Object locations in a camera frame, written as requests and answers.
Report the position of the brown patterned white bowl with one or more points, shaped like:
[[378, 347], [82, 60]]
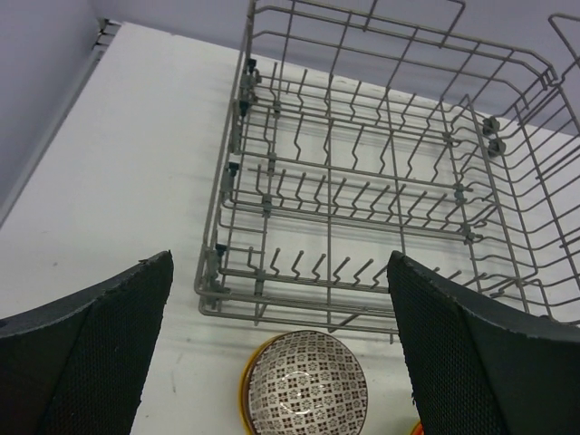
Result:
[[308, 382]]

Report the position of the grey wire dish rack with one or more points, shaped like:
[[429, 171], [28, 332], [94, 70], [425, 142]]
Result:
[[351, 134]]

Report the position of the orange bowl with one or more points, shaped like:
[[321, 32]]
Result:
[[417, 429]]

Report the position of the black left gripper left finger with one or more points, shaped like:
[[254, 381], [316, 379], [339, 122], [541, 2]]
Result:
[[78, 364]]

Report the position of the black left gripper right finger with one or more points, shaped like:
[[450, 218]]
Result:
[[478, 366]]

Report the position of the yellow ribbed bowl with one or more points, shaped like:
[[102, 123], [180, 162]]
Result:
[[243, 388]]

